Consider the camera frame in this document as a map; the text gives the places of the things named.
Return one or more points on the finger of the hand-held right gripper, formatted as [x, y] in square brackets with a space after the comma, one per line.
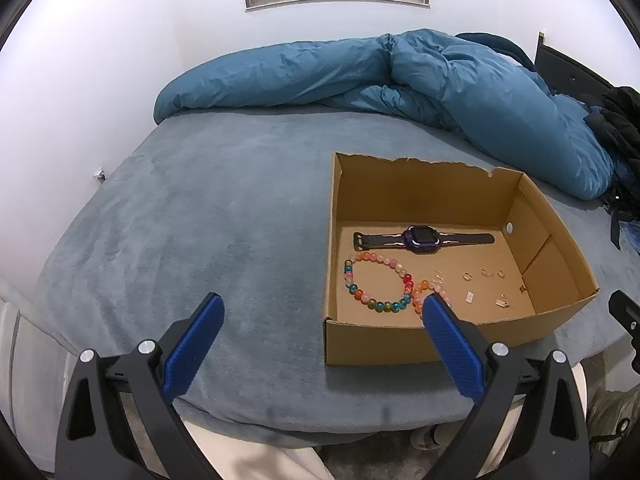
[625, 315]

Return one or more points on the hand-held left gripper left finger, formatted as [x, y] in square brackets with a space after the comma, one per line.
[195, 345]

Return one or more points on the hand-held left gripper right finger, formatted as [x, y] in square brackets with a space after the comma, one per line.
[452, 345]

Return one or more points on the small clear earring piece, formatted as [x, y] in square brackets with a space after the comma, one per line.
[470, 297]

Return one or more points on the brown cardboard box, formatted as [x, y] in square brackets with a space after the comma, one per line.
[375, 342]

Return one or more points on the black purple smartwatch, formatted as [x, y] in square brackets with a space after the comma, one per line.
[422, 237]

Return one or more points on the person's beige trousers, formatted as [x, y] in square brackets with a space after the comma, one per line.
[250, 455]

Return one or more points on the black clothing pile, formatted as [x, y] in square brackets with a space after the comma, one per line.
[622, 125]

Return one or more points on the blue duvet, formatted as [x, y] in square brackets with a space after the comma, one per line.
[450, 95]

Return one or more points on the white wall socket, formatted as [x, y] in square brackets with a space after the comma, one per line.
[99, 175]

